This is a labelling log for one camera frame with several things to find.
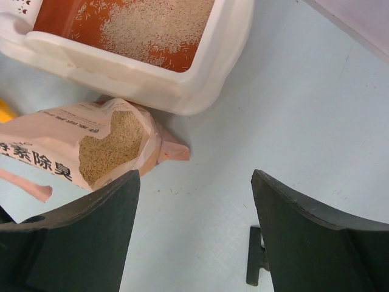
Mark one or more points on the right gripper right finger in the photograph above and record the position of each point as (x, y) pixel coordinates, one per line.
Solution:
(311, 246)

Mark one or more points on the yellow plastic litter scoop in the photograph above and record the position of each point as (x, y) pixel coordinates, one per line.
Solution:
(6, 113)

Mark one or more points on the tan cat litter granules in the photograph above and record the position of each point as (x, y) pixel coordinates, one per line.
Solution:
(165, 34)

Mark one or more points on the white orange litter box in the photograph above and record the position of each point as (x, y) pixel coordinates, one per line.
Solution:
(186, 93)

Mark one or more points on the black bag sealing clip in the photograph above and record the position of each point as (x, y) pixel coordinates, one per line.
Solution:
(257, 258)

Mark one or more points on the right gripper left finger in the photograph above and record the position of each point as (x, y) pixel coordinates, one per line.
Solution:
(81, 246)

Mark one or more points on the pink cat litter bag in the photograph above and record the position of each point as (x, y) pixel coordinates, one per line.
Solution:
(91, 144)

